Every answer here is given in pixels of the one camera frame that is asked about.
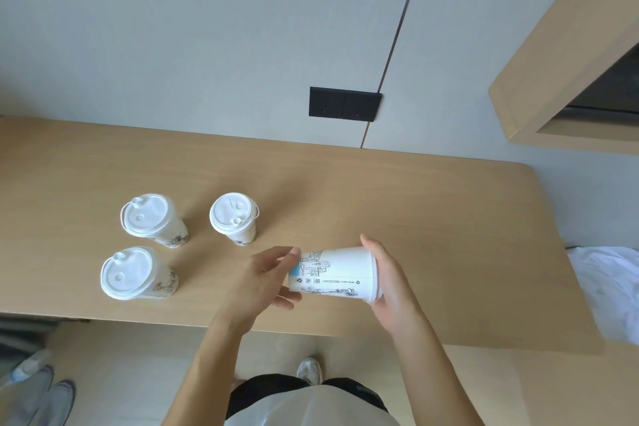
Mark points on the person's left hand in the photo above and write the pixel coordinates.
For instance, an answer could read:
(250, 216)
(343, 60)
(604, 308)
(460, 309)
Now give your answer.
(252, 288)

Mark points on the person's right hand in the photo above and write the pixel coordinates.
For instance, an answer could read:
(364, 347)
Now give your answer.
(399, 301)

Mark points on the person's right fingers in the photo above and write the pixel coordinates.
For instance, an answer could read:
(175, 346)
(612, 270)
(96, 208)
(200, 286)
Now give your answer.
(378, 258)

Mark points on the person's left thumb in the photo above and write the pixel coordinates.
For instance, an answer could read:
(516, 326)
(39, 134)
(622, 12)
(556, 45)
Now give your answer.
(288, 301)

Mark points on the white printed paper cup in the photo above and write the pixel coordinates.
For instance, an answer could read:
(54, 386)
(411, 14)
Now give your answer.
(339, 276)

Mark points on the person's left forearm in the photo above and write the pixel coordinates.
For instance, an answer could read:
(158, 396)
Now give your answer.
(204, 375)

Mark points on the person's right forearm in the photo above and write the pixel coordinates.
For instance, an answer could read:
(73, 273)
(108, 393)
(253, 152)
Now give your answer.
(439, 380)

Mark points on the person's white shoe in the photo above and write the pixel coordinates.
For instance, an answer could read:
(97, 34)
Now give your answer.
(309, 371)

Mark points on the person's black shorts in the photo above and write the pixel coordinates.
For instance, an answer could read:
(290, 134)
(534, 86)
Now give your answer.
(269, 388)

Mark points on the white lidded paper cup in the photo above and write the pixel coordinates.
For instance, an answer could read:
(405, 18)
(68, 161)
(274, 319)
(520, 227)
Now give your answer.
(232, 213)
(130, 276)
(149, 216)

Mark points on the person's white shirt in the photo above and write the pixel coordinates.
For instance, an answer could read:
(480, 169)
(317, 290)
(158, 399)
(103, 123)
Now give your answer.
(319, 408)

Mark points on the white cloth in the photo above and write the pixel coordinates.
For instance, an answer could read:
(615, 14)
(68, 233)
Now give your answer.
(609, 291)

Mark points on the grey slipper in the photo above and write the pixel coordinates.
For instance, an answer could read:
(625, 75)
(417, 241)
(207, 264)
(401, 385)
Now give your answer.
(25, 398)
(57, 403)

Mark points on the clear plastic bottle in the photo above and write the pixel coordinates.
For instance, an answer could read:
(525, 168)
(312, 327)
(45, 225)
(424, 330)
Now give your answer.
(27, 365)

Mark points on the black wall socket panel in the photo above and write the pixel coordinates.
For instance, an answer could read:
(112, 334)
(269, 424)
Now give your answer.
(344, 103)

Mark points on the light wooden wall cabinet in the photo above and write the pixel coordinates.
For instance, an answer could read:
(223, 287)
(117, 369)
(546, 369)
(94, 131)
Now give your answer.
(559, 56)

